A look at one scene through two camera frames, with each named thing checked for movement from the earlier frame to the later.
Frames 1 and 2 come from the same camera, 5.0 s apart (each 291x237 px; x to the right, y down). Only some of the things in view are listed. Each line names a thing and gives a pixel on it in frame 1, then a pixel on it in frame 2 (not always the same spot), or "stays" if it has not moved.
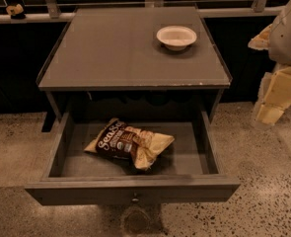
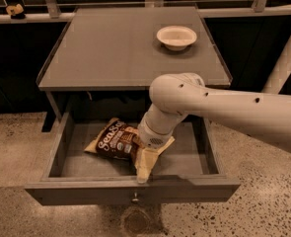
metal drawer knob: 135,199 stays
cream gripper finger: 261,40 → 152,133
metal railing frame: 54,3 stays
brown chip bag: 138,145 stays
